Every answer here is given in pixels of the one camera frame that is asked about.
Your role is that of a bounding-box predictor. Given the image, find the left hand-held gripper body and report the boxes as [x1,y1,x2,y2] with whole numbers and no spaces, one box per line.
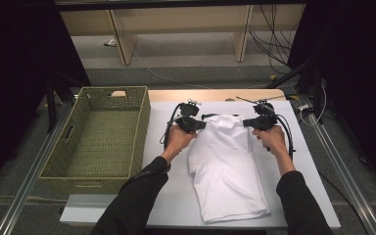
[175,99,204,134]

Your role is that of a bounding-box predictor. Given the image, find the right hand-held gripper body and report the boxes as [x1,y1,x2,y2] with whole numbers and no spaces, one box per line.
[235,94,286,132]

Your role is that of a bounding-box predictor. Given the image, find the white t-shirt with black collar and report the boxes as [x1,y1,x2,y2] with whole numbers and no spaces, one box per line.
[187,113,272,225]

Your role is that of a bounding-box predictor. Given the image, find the green woven basket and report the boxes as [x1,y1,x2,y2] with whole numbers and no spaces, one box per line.
[38,85,152,196]

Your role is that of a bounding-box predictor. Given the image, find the person's right hand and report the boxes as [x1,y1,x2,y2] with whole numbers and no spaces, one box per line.
[252,126,291,162]

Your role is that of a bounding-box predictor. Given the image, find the person's left hand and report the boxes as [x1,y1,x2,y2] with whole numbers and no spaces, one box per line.
[164,124,198,161]

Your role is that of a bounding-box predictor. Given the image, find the black metal stand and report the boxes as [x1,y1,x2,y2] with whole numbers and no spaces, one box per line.
[263,58,324,125]
[43,72,76,133]

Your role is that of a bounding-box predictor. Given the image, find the light wooden shelf unit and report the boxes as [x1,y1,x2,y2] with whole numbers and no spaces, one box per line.
[54,0,307,67]

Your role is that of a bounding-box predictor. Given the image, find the black curtain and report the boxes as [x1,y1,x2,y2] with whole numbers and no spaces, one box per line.
[287,0,376,197]
[0,0,91,197]

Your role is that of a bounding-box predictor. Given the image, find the left hand-held gripper cable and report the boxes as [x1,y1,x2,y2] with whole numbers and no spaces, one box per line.
[159,102,184,151]

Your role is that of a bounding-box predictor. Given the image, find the white cable with connector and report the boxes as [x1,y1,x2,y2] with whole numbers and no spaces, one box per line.
[298,82,327,128]

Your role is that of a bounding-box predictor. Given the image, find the thin white floor cable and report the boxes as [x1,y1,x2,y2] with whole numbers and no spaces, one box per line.
[92,38,210,90]

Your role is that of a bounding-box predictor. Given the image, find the bundle of black cables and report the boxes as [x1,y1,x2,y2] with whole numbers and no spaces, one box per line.
[248,3,303,75]

